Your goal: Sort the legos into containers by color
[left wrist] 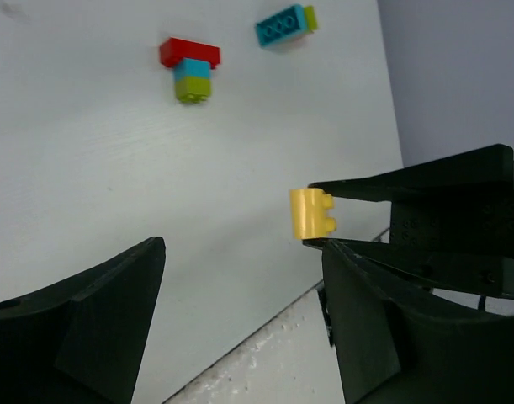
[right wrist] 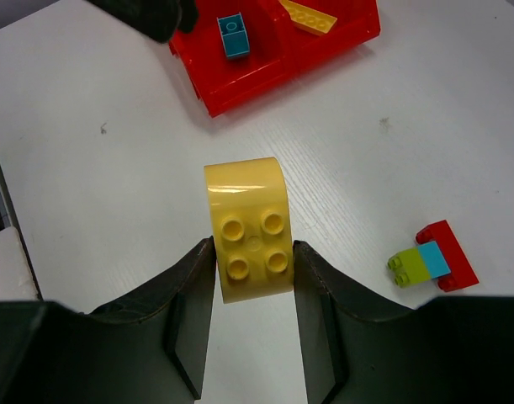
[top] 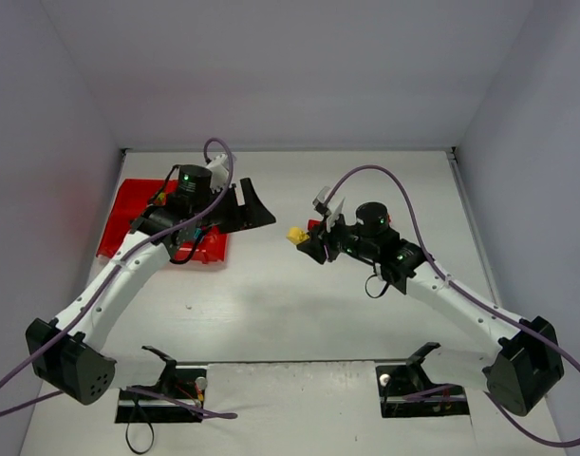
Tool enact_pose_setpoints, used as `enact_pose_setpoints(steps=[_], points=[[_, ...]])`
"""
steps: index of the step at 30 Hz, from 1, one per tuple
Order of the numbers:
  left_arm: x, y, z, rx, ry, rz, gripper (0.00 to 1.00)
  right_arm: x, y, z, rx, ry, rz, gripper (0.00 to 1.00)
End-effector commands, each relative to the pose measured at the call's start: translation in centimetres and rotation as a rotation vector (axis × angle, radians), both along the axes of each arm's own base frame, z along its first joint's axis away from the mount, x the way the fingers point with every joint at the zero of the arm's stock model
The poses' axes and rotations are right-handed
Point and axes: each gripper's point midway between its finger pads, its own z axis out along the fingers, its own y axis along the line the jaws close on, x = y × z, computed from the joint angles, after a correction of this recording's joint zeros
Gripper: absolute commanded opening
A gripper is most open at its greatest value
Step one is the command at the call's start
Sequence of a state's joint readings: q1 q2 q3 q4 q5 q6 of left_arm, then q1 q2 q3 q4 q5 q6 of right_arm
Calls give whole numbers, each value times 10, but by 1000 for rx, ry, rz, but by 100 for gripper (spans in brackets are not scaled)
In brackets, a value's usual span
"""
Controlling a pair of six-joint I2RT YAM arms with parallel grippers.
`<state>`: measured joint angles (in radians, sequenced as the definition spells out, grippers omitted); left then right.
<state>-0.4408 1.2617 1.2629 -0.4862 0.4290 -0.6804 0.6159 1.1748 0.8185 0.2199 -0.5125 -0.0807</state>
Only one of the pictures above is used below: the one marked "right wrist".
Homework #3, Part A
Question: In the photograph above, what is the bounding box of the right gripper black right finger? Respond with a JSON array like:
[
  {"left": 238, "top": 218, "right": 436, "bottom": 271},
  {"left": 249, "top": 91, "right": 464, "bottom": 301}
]
[{"left": 294, "top": 241, "right": 514, "bottom": 403}]

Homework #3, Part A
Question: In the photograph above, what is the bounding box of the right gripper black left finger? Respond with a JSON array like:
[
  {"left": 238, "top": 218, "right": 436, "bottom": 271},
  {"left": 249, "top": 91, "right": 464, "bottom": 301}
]
[{"left": 0, "top": 238, "right": 215, "bottom": 403}]

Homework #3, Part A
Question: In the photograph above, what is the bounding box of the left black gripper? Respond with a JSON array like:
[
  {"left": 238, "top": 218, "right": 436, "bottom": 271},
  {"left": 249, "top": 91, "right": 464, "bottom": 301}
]
[{"left": 88, "top": 0, "right": 199, "bottom": 44}]

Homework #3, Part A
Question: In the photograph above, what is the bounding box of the teal lego brick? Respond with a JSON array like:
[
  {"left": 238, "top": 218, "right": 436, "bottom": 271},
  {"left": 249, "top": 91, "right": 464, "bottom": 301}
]
[{"left": 217, "top": 13, "right": 250, "bottom": 60}]

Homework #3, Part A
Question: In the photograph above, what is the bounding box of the red lego brick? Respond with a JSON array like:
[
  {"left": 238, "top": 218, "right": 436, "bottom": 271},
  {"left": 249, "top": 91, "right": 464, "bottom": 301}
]
[{"left": 415, "top": 220, "right": 479, "bottom": 292}]

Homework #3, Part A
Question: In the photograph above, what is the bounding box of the green and blue lego stack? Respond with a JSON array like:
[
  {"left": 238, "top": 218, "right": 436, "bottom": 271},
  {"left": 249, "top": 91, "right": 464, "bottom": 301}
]
[{"left": 387, "top": 241, "right": 451, "bottom": 288}]

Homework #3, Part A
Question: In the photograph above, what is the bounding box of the yellow long lego plate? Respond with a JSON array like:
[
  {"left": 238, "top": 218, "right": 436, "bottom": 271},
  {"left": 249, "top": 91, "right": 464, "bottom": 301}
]
[{"left": 279, "top": 0, "right": 337, "bottom": 36}]

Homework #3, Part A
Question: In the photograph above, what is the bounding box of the yellow square lego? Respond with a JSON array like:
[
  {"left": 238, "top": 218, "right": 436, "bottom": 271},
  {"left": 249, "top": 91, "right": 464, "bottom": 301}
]
[{"left": 204, "top": 157, "right": 294, "bottom": 304}]

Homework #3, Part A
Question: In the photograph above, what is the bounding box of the red divided bin tray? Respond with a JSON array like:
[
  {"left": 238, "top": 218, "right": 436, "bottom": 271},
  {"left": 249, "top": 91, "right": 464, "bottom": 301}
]
[{"left": 169, "top": 1, "right": 380, "bottom": 117}]

